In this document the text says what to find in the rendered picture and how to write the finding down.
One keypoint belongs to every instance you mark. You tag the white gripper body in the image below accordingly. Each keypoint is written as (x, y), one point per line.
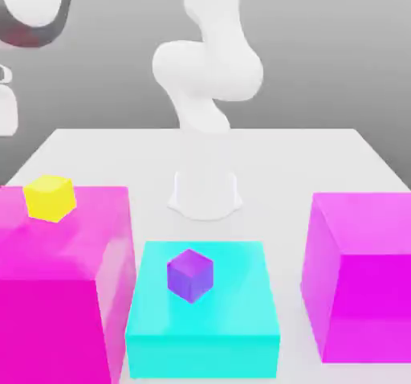
(7, 111)

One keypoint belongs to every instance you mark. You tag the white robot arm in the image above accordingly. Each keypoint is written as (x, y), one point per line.
(212, 69)

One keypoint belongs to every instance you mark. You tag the small yellow cube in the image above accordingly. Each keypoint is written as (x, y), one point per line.
(48, 199)

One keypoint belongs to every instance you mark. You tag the small purple cube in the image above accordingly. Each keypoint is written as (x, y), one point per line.
(190, 278)

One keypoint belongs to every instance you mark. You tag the large pink box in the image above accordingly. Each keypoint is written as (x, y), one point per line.
(48, 310)

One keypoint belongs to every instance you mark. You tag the large cyan box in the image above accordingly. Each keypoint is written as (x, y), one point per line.
(224, 326)

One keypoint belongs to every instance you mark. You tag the large magenta box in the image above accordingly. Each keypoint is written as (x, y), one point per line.
(369, 294)

